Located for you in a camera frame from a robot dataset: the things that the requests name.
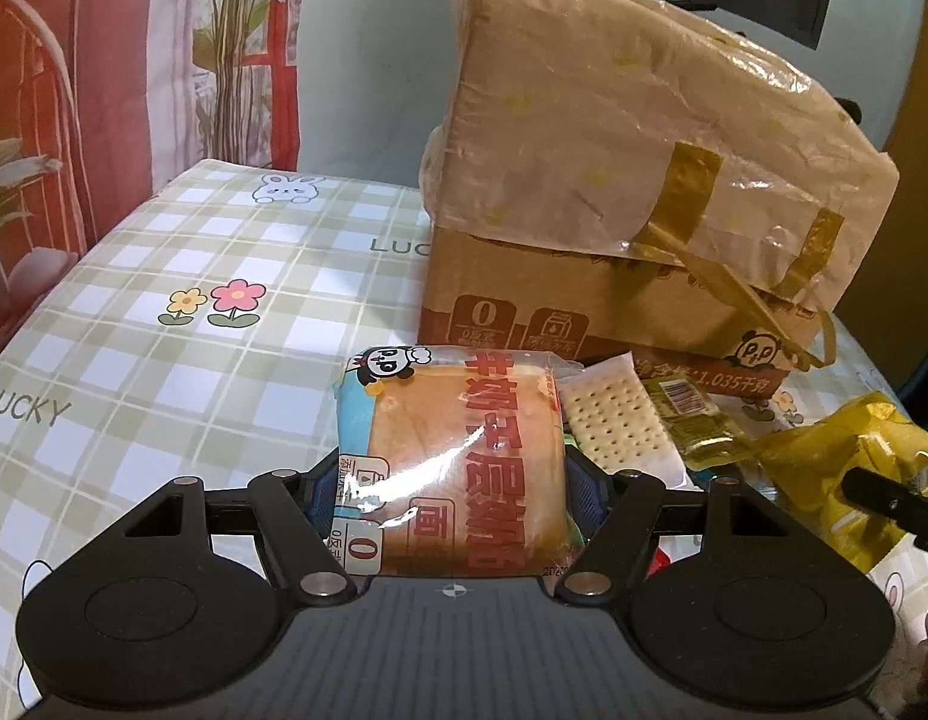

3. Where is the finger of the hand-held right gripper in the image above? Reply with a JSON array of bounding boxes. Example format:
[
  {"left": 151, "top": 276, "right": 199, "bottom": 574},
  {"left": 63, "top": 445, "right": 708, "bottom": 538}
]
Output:
[{"left": 842, "top": 467, "right": 928, "bottom": 550}]

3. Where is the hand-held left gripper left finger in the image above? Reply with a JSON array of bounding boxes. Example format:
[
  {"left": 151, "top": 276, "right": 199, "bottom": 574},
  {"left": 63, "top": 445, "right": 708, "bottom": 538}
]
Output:
[{"left": 122, "top": 454, "right": 360, "bottom": 607}]

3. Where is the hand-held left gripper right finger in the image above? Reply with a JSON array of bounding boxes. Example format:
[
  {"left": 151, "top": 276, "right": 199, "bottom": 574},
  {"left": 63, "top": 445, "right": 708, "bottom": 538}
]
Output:
[{"left": 554, "top": 456, "right": 791, "bottom": 607}]

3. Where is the large yellow snack packet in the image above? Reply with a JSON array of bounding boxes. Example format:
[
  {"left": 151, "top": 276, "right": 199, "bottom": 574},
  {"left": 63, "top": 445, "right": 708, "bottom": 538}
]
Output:
[{"left": 752, "top": 390, "right": 928, "bottom": 572}]

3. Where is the bread slice packet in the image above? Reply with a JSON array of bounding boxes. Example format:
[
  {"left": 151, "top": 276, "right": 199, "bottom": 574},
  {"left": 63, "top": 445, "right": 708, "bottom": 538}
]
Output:
[{"left": 335, "top": 341, "right": 586, "bottom": 580}]

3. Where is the cardboard box with plastic liner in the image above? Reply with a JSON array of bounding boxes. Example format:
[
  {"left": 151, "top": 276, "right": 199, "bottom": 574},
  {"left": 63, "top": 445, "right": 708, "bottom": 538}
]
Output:
[{"left": 417, "top": 0, "right": 903, "bottom": 395}]

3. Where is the white cracker packet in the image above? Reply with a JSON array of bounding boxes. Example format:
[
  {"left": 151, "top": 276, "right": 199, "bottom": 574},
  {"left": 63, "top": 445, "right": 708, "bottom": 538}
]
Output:
[{"left": 560, "top": 351, "right": 691, "bottom": 488}]

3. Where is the small green yellow packet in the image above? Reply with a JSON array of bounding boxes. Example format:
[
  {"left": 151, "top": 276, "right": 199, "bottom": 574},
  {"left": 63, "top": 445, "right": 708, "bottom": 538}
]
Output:
[{"left": 642, "top": 375, "right": 744, "bottom": 470}]

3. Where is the checked tablecloth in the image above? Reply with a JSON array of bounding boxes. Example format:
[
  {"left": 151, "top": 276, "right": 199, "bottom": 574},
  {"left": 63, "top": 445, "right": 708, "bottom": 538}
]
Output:
[{"left": 0, "top": 157, "right": 928, "bottom": 691}]

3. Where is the wooden door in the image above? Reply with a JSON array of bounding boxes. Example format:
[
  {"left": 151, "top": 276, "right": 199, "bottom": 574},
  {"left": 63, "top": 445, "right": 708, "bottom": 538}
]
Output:
[{"left": 879, "top": 30, "right": 928, "bottom": 361}]

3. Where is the printed backdrop cloth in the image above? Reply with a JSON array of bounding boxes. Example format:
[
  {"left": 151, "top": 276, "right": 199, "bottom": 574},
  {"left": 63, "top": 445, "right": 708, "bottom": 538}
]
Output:
[{"left": 0, "top": 0, "right": 307, "bottom": 376}]

